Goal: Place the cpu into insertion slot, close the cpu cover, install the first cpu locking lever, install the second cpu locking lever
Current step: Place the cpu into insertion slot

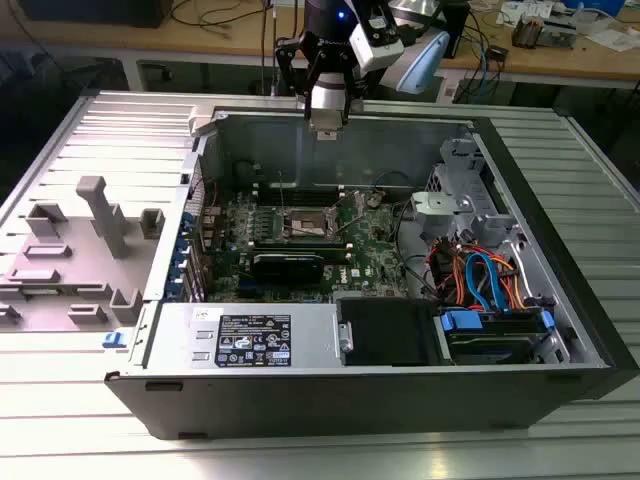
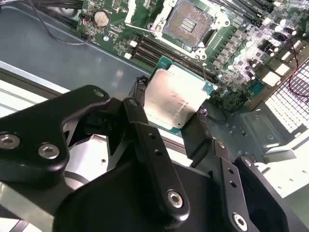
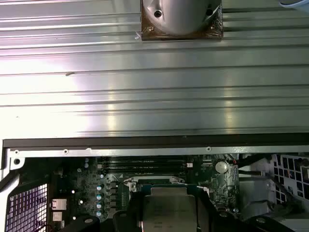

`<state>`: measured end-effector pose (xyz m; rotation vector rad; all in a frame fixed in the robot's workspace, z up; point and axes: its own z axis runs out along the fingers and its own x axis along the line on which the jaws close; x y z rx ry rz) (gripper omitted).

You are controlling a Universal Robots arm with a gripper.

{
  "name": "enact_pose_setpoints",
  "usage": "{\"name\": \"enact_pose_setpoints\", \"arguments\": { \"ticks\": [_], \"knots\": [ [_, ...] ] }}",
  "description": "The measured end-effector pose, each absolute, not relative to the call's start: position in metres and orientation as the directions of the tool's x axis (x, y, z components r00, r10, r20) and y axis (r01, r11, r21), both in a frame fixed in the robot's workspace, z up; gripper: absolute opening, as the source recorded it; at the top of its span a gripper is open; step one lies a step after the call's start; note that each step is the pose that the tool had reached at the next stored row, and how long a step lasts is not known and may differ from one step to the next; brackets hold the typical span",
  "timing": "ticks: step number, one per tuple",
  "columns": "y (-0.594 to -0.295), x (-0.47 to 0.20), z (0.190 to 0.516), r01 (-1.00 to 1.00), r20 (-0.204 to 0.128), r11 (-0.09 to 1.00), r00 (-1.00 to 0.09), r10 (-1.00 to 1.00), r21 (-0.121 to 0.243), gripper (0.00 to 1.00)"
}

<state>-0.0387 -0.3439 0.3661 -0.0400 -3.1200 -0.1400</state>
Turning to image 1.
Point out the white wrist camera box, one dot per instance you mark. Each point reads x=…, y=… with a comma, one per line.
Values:
x=375, y=47

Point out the grey case latch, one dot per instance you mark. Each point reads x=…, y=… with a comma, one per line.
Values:
x=205, y=120

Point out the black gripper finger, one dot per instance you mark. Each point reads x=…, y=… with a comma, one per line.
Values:
x=357, y=84
x=284, y=62

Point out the black PC case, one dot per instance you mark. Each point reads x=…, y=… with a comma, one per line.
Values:
x=300, y=400

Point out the green motherboard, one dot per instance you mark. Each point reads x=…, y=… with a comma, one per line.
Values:
x=370, y=240

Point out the grey parts rack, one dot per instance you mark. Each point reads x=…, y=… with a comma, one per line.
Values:
x=75, y=280

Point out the wooden desk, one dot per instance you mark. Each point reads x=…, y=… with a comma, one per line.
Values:
x=100, y=37

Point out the grey electronic device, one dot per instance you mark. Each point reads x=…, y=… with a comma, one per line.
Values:
x=562, y=32

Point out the CPU socket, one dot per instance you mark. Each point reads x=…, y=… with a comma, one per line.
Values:
x=310, y=225

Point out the grey power supply unit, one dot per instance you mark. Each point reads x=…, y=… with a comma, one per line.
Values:
x=175, y=345

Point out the black RAM slot row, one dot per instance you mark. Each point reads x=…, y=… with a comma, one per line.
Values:
x=300, y=195
x=300, y=250

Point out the round coin battery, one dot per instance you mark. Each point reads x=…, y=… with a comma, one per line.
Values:
x=374, y=200

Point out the blue plastic clip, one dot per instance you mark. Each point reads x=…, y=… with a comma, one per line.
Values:
x=114, y=341

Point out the silver CPU chip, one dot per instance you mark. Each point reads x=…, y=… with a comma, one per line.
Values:
x=325, y=122

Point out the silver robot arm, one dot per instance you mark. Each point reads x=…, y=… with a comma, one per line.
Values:
x=425, y=62

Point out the copper finned heatsink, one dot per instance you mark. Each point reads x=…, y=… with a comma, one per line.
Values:
x=526, y=32

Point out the small black box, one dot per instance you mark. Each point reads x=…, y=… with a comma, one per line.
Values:
x=497, y=52

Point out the silver disk bay bracket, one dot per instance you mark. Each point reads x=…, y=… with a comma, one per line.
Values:
x=440, y=205

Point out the blue expansion slot latch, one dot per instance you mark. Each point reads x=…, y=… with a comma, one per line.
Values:
x=188, y=221
x=175, y=267
x=182, y=245
x=174, y=290

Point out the black graphics card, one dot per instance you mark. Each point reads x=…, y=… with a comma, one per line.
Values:
x=287, y=270

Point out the black box on desk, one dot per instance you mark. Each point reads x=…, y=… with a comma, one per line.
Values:
x=90, y=12

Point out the white paper sheet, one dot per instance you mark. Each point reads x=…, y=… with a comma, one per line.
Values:
x=615, y=39

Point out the hard disk in blue carrier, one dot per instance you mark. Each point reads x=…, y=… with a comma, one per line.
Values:
x=500, y=325

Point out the white printed cardboard box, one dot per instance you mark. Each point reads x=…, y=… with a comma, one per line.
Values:
x=525, y=11

